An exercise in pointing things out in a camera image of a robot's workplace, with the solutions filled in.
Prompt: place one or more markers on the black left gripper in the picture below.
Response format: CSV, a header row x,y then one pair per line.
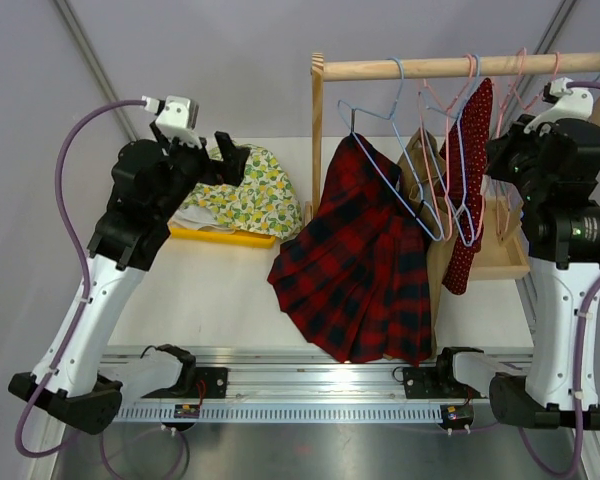
x,y
228,171

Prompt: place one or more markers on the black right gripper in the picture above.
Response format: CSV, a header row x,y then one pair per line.
x,y
501,149

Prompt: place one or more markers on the lemon print skirt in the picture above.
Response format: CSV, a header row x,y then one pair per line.
x,y
264,203

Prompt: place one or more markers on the red white polka-dot skirt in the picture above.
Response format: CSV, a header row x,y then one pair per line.
x,y
475,129

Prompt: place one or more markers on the tan brown skirt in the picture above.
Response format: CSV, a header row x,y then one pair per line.
x,y
422,168

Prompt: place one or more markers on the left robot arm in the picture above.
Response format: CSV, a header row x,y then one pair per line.
x,y
151,179

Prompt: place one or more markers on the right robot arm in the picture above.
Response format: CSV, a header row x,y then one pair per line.
x,y
553,164

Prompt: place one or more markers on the blue hanger with plaid skirt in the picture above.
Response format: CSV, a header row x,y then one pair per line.
x,y
385,175

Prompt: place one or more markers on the red black plaid skirt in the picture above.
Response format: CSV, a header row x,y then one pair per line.
x,y
354,280

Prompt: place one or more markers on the yellow plastic tray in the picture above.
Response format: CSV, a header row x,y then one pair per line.
x,y
239,238

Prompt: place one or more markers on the wooden rack rod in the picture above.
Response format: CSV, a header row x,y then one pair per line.
x,y
458,67

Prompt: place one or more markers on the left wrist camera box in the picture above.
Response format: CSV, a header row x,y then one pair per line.
x,y
175,120

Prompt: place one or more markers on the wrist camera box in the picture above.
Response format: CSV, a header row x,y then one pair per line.
x,y
175,120
570,99

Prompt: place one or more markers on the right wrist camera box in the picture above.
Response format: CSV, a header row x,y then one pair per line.
x,y
570,99

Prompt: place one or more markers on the wooden rack left post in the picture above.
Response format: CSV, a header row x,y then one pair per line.
x,y
317,91

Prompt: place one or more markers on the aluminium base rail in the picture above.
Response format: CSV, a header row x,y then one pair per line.
x,y
302,387

